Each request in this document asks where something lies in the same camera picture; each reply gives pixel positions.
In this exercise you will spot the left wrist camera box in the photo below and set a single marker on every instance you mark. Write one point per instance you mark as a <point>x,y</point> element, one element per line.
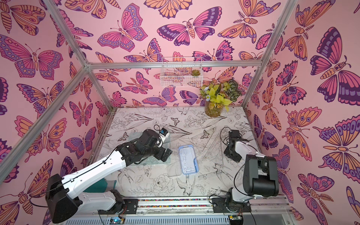
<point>164,134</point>

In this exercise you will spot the white wire wall basket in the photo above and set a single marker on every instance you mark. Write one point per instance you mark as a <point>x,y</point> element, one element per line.
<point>176,71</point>

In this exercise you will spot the aluminium frame struts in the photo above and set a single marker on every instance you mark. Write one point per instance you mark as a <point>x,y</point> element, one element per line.
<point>85,51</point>

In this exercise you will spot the clear triangle set square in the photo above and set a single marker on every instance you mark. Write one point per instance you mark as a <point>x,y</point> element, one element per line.
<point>204,134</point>

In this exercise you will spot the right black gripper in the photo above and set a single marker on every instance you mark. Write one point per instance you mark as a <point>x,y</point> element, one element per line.
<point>230,150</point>

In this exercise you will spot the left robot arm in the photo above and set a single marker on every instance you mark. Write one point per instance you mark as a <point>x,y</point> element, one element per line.
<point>66,195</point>

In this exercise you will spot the potted green leafy plant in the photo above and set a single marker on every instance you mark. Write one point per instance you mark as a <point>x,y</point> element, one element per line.
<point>219,96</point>

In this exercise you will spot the green transparent ruler set pouch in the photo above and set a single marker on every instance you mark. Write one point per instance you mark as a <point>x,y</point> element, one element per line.
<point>129,153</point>

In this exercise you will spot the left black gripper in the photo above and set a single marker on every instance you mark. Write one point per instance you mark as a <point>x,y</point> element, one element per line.
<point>161,155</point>

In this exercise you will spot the small succulent in basket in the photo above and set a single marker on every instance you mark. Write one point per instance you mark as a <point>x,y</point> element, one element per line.
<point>195,72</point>

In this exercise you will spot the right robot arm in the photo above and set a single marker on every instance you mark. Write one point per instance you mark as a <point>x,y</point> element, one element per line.
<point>256,178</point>

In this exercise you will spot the clear plastic ruler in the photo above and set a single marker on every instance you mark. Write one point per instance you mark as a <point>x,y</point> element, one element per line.
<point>215,152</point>

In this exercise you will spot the blue plastic geometry case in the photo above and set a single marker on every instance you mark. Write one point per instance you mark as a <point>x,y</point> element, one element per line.
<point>189,164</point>

